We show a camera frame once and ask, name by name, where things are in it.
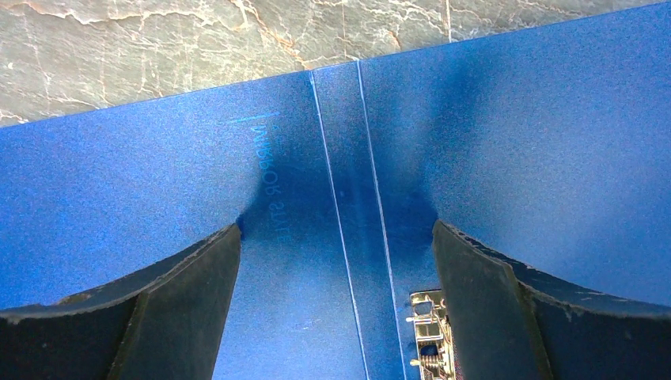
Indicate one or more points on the blue folder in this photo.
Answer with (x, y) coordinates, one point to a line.
(550, 145)

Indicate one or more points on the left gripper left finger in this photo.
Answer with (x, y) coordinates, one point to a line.
(164, 321)

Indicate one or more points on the metal folder clip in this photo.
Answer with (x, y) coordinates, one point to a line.
(433, 336)

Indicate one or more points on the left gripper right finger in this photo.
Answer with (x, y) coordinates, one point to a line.
(512, 321)

